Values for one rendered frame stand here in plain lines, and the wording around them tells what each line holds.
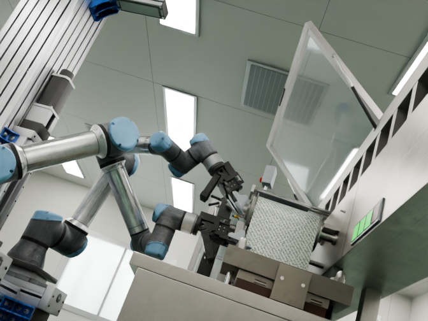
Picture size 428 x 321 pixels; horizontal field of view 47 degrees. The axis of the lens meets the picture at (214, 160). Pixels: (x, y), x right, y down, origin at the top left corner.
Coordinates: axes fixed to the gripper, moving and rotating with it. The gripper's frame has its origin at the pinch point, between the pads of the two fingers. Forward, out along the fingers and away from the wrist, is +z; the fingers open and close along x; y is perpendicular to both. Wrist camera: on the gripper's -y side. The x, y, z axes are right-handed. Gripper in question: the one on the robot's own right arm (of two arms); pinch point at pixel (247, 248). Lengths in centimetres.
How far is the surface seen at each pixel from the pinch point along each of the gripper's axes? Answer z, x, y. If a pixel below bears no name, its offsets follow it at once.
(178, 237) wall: -90, 556, 143
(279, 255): 11.1, -0.2, 1.5
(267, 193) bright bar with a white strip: 1.7, 29.3, 34.4
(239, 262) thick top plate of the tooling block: -1.6, -19.9, -10.5
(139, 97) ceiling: -132, 231, 171
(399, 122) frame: 32, -37, 43
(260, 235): 3.0, -0.3, 6.2
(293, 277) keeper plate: 15.0, -21.9, -10.0
